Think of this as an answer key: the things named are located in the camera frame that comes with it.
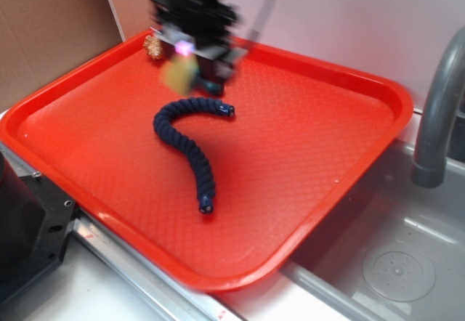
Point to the yellow green sponge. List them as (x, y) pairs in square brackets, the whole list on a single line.
[(179, 73)]

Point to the brown cardboard panel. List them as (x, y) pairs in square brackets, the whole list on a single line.
[(42, 40)]

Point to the grey plastic sink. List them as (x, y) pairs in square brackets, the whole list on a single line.
[(389, 250)]

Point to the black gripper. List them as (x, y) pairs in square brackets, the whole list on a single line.
[(199, 29)]

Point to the dark green oval object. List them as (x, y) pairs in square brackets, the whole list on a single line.
[(211, 88)]

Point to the grey faucet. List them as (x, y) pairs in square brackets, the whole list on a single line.
[(441, 131)]

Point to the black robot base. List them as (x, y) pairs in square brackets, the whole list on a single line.
[(36, 220)]

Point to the red plastic tray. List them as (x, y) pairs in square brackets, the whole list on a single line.
[(304, 131)]

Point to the metal rail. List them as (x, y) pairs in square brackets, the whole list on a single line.
[(102, 278)]

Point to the brown seashell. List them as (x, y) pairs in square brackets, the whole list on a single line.
[(153, 48)]

